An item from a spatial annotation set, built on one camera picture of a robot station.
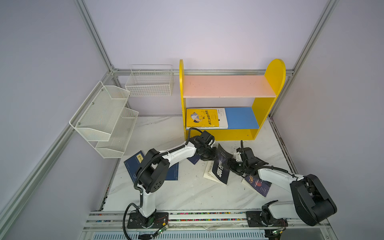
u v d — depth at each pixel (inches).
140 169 20.0
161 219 29.0
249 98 43.0
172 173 34.8
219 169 33.8
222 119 37.9
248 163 27.7
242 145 32.1
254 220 28.7
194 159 37.5
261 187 32.5
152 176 19.1
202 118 37.6
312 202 16.7
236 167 31.0
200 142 28.0
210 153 30.8
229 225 28.8
